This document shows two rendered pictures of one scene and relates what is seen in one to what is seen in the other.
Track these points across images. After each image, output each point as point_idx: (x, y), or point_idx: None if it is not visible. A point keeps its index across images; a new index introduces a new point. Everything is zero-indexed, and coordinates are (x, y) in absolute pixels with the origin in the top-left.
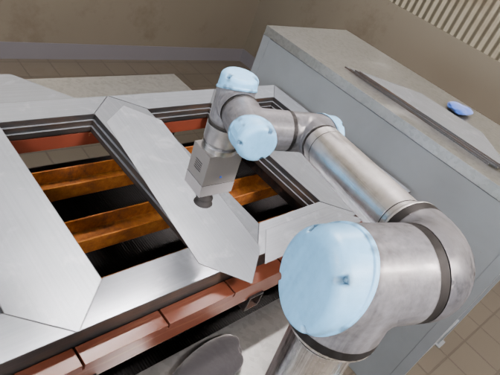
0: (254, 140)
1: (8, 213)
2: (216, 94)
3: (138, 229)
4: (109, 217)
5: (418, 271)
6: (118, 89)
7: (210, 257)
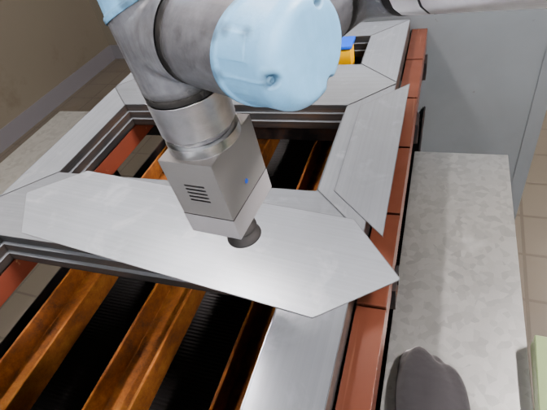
0: (298, 49)
1: None
2: (121, 37)
3: (181, 321)
4: (133, 338)
5: None
6: (13, 177)
7: (317, 294)
